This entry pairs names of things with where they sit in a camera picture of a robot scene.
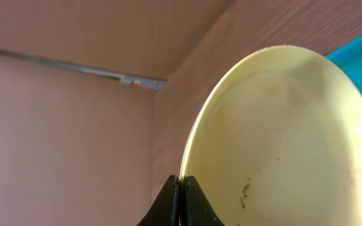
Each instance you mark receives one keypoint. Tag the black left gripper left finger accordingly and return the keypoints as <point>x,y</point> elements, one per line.
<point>164,210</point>

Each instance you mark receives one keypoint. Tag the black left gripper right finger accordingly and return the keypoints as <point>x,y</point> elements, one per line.
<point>195,209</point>

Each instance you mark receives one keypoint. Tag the yellow plate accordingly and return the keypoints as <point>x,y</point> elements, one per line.
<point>279,142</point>

